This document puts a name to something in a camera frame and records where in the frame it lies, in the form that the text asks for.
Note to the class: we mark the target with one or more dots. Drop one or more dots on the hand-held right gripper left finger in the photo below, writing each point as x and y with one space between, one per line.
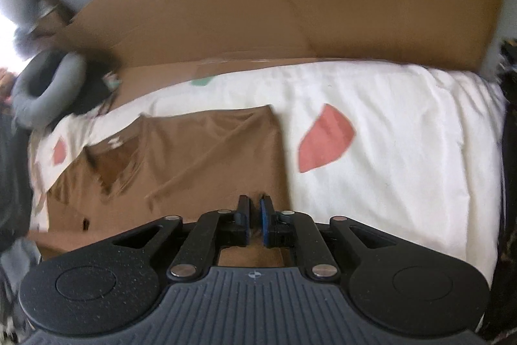
243 223

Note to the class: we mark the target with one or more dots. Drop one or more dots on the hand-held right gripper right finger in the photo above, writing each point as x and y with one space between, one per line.
264 223

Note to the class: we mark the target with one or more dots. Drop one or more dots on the brown t-shirt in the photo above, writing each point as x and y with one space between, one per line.
202 151

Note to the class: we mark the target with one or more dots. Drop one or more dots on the cream bear print blanket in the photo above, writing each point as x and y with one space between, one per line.
404 151

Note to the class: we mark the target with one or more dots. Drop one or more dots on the small black cloth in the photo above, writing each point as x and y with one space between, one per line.
93 90

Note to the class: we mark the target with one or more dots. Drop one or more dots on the blue denim clothing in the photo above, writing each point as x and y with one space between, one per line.
20 268

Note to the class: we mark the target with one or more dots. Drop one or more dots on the dark grey pillow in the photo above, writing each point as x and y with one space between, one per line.
12 175

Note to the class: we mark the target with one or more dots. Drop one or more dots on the grey neck pillow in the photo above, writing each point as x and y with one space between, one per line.
28 102

